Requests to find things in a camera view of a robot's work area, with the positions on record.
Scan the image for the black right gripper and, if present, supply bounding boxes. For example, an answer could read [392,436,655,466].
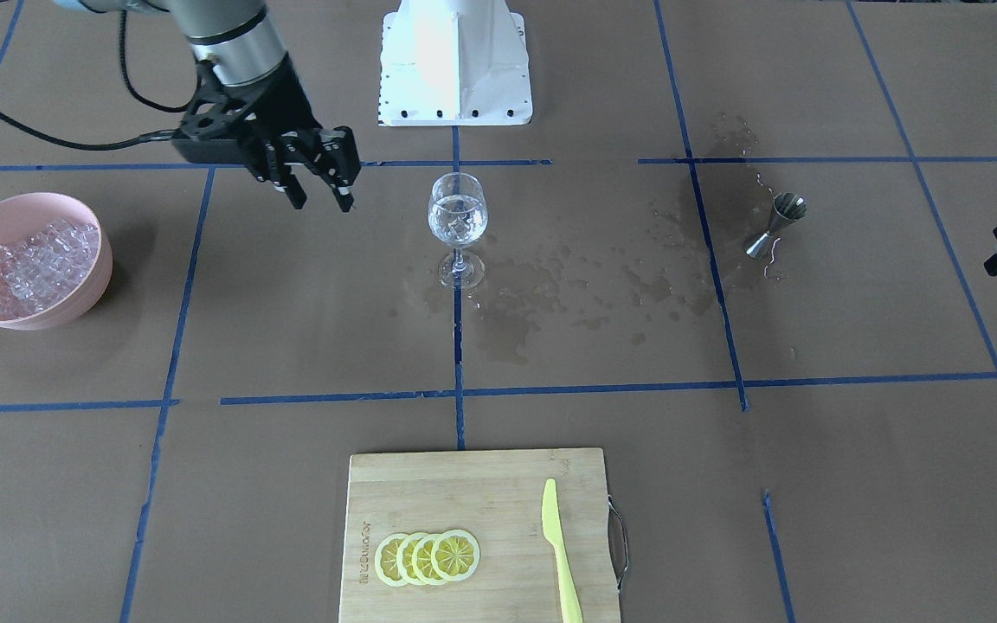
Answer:
[171,55,363,213]

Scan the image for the steel jigger cup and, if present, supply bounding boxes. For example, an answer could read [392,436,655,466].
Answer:
[744,192,807,259]

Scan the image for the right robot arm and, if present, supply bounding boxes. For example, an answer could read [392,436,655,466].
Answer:
[62,1,361,212]

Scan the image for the clear wine glass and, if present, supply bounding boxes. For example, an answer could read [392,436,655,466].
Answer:
[428,172,488,291]

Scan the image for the clear ice cubes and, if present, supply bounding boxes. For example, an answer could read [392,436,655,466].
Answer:
[0,218,100,319]

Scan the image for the pink bowl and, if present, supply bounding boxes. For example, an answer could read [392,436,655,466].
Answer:
[0,192,113,331]

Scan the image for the lemon slice three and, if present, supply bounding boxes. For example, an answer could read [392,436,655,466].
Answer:
[411,533,446,585]

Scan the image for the lemon slice one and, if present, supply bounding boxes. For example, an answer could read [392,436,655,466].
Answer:
[376,532,408,587]

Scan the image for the lemon slice two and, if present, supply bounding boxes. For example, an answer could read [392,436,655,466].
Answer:
[396,532,428,585]

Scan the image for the lemon slice four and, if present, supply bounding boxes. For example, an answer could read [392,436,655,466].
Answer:
[430,529,481,582]

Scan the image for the yellow plastic knife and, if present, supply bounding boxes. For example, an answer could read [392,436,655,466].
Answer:
[539,478,584,622]

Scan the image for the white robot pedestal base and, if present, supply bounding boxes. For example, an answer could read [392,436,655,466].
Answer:
[377,1,534,127]

